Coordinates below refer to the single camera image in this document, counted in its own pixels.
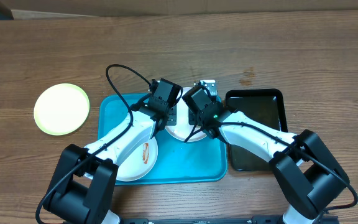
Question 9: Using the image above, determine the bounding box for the teal plastic tray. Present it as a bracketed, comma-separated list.
[98, 95, 227, 185]

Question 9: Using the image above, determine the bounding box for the yellow-green rimmed plate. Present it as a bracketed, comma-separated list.
[34, 83, 90, 136]

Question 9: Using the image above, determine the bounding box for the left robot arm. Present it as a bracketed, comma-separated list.
[35, 103, 172, 224]

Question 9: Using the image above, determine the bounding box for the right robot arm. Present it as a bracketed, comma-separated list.
[182, 84, 358, 223]

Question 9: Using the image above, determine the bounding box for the black water tray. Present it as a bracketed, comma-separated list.
[225, 89, 288, 172]

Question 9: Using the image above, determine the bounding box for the white plate top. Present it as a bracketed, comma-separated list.
[165, 87, 206, 142]

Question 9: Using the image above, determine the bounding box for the white plate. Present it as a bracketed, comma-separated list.
[117, 138, 158, 182]
[165, 87, 206, 142]

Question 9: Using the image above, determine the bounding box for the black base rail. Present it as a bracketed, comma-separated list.
[116, 214, 340, 224]

